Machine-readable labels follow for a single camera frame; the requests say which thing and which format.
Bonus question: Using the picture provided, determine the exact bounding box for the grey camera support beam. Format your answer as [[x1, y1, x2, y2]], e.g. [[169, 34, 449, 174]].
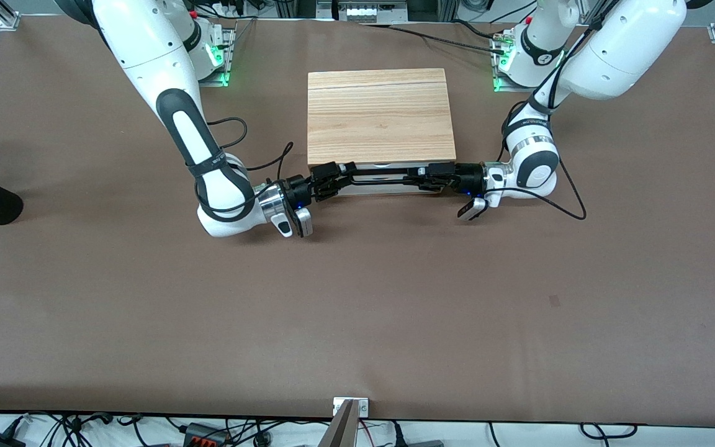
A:
[[319, 400, 358, 447]]

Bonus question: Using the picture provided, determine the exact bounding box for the white power strip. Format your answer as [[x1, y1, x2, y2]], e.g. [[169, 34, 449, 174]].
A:
[[338, 0, 409, 22]]

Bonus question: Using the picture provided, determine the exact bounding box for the light wooden drawer cabinet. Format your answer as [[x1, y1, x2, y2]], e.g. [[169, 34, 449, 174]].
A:
[[307, 68, 457, 168]]

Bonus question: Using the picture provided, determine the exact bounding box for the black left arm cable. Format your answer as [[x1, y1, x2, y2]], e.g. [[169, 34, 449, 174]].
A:
[[501, 0, 587, 220]]

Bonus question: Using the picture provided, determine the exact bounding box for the thick black table cable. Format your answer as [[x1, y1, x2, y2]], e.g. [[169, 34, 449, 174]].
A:
[[357, 22, 508, 55]]

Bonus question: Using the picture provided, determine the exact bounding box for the white drawer with wooden interior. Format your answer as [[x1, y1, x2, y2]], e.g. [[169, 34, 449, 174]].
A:
[[336, 163, 444, 196]]

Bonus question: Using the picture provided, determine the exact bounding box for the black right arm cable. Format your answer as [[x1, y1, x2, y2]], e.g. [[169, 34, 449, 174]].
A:
[[199, 117, 296, 199]]

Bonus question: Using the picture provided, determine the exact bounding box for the silver camera mount bracket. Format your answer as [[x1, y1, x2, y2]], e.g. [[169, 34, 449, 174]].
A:
[[333, 397, 369, 418]]

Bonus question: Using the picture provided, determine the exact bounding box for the black looped floor cable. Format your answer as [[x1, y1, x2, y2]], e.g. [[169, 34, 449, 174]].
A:
[[580, 423, 639, 440]]

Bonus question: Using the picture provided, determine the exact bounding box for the black metal drawer handle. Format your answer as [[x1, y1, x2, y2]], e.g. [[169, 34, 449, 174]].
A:
[[340, 168, 423, 187]]

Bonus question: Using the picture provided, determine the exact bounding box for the black and orange connector box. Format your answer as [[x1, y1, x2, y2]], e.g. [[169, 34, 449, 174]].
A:
[[182, 423, 229, 447]]

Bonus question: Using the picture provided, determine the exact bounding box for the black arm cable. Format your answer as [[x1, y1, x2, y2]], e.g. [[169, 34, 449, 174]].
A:
[[199, 117, 296, 199], [501, 0, 587, 220]]

